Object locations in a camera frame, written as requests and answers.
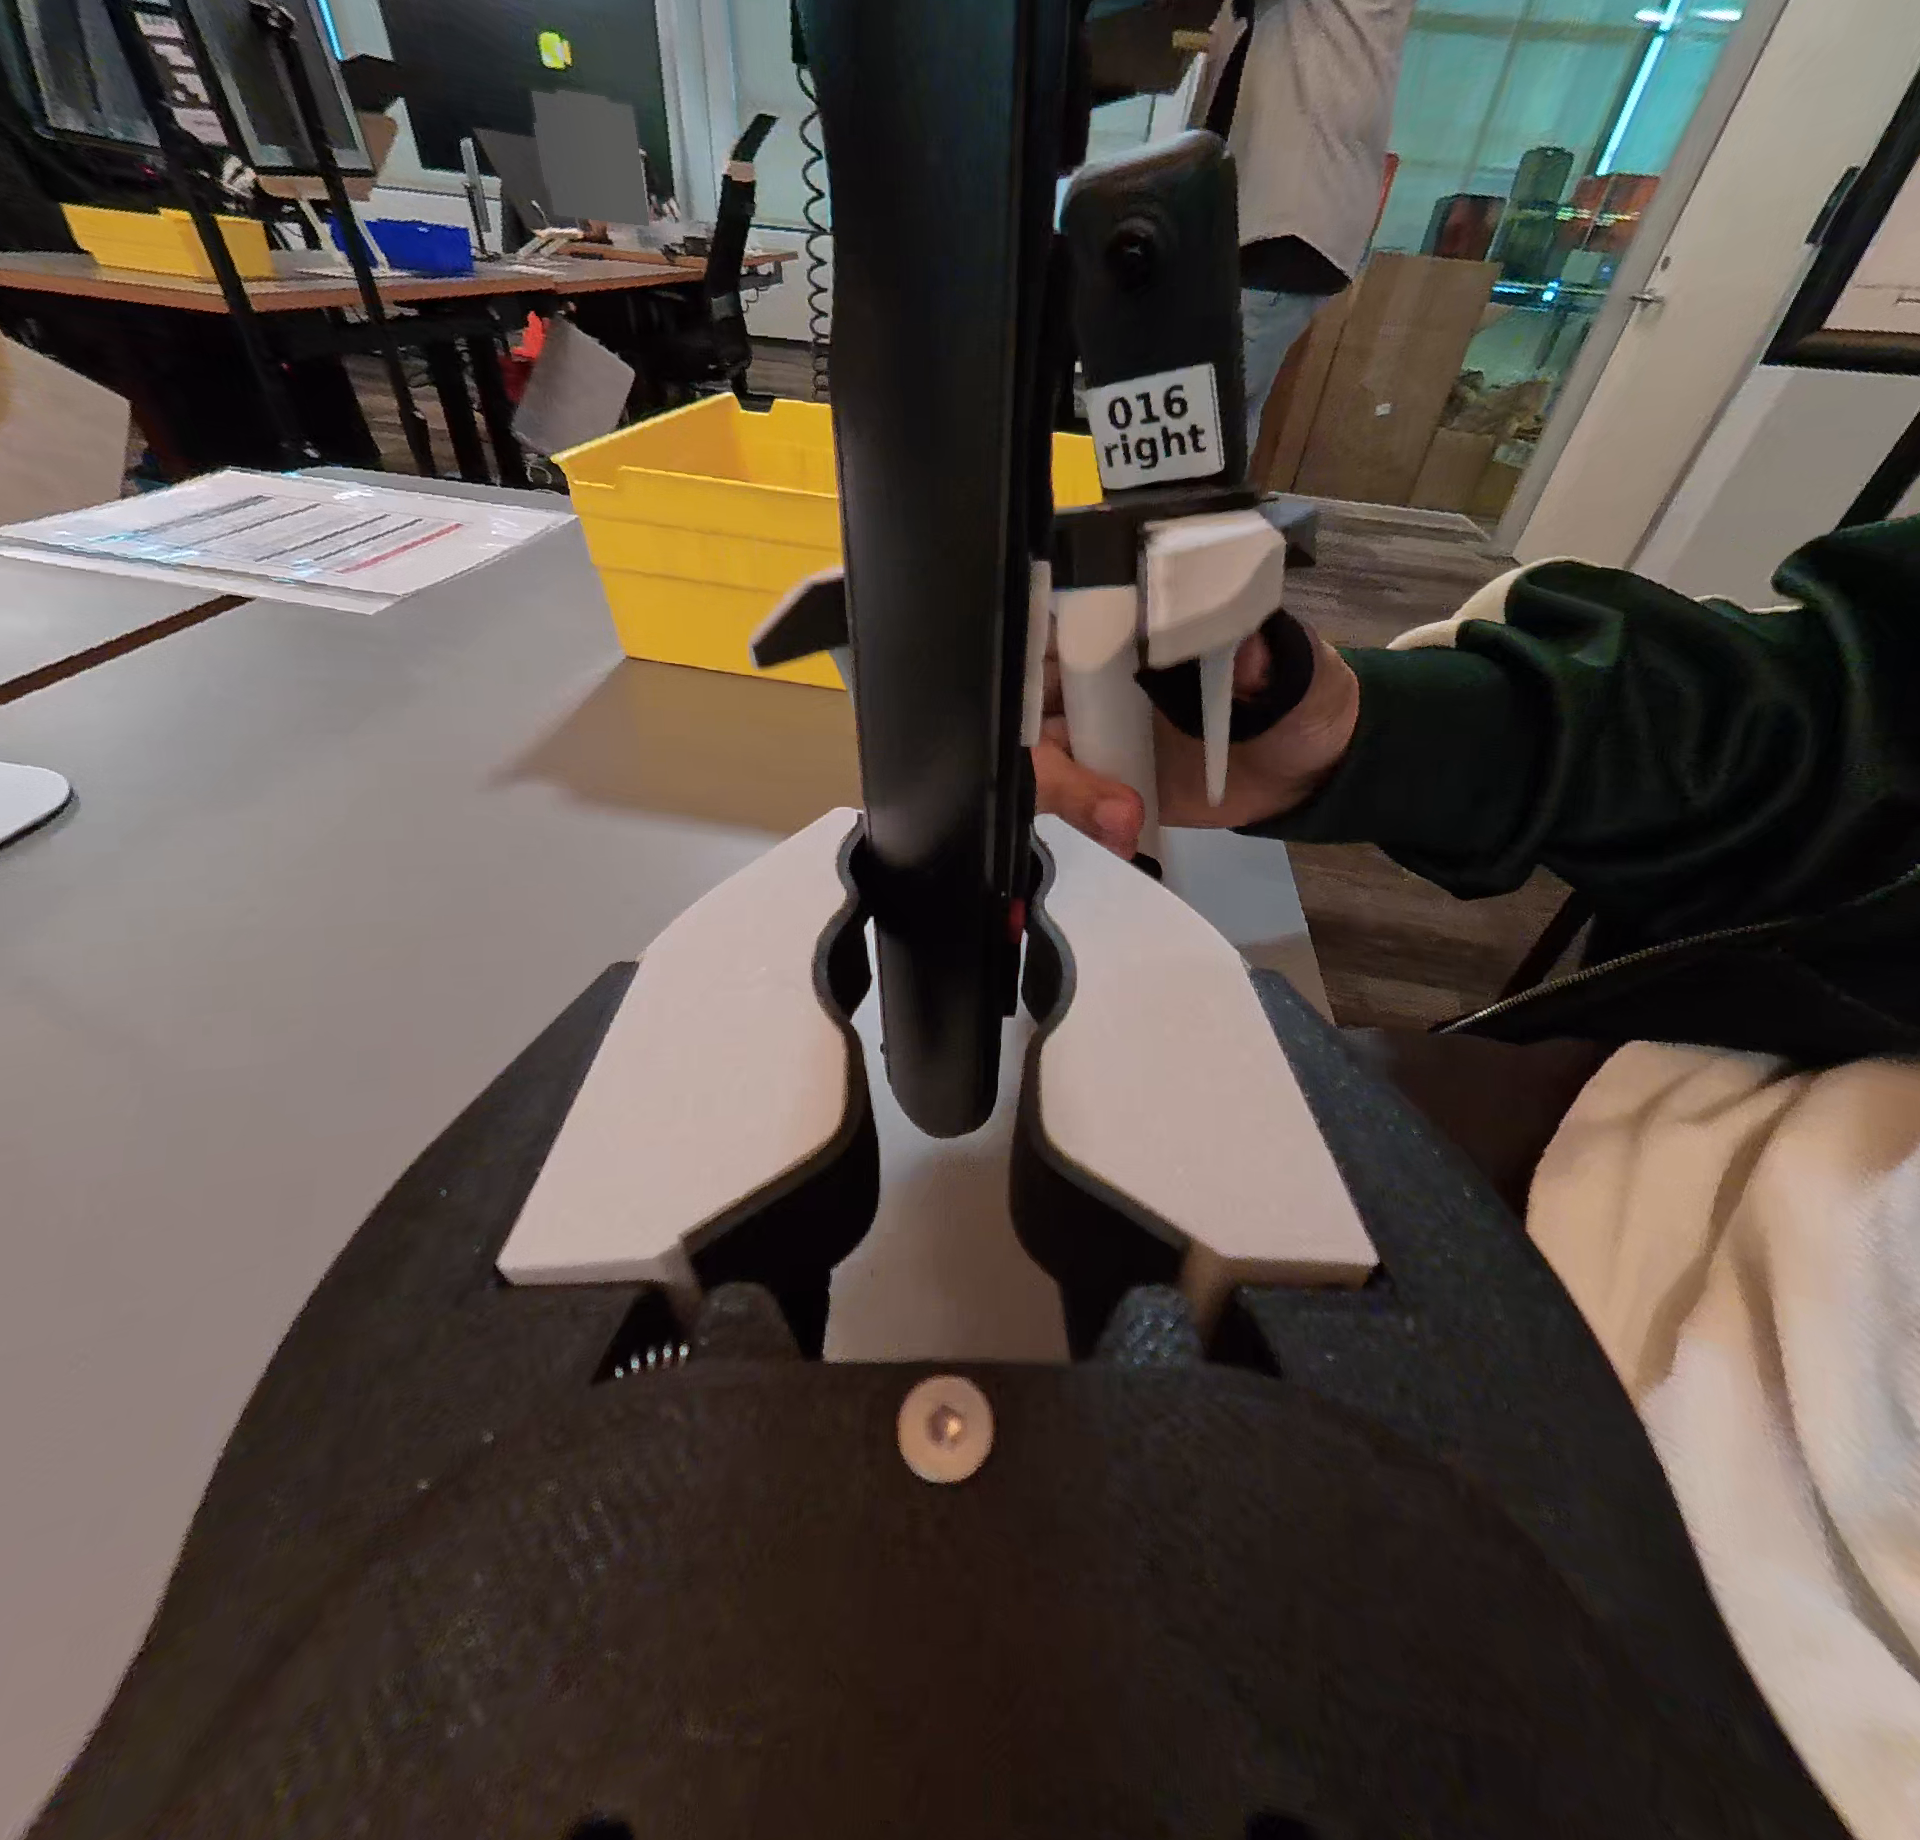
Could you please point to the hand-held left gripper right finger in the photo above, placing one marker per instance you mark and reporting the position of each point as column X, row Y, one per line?
column 1187, row 1090

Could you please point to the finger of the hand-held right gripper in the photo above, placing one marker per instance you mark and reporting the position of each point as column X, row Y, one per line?
column 807, row 614
column 1211, row 582

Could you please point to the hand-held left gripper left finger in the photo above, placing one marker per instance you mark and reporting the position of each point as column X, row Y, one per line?
column 705, row 1076

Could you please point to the yellow plastic bin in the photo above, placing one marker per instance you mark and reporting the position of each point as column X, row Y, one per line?
column 150, row 243
column 690, row 537

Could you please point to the person's right forearm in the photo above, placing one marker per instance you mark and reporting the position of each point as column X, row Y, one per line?
column 1592, row 731

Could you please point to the person's right hand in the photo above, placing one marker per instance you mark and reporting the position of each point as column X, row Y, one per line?
column 1298, row 768

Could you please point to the cardboard sheet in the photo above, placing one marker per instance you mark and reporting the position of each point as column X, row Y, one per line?
column 1395, row 371

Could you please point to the grey panel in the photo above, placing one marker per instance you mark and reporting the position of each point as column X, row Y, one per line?
column 578, row 386

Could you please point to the black office chair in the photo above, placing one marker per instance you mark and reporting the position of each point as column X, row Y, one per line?
column 727, row 252

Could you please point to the printed paper sheet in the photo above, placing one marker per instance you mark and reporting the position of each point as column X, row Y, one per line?
column 287, row 537

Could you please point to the blue plastic bin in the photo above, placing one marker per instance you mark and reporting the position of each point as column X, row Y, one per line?
column 405, row 247

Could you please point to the dark green jacket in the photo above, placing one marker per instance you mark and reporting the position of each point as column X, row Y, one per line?
column 1725, row 985

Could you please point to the cream trousers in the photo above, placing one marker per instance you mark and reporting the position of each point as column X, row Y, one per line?
column 1755, row 1346

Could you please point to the black monitor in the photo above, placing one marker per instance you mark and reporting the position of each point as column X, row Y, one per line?
column 465, row 42

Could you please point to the white stand base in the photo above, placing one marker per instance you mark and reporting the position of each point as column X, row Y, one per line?
column 22, row 802

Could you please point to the screen on stand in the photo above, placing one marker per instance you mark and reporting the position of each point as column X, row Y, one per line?
column 90, row 42

